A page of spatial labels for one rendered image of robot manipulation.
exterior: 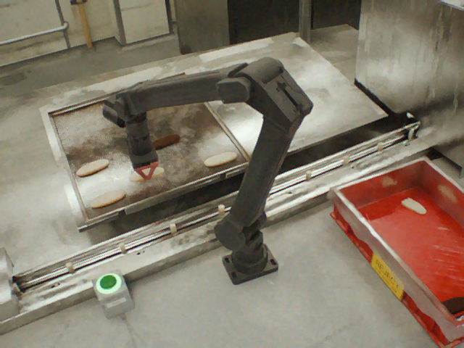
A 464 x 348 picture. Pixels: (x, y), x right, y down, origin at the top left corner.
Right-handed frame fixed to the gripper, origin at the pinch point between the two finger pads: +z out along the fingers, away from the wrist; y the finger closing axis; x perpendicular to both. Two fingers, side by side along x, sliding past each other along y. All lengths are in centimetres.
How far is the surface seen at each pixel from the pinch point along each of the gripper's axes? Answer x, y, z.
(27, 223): -36.8, -7.0, 14.2
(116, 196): -9.3, 1.6, 4.0
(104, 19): 24, -345, 123
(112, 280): -15.6, 30.0, -0.3
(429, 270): 56, 53, 4
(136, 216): -5.3, 3.5, 12.5
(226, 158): 23.7, -1.2, 4.4
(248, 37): 98, -154, 60
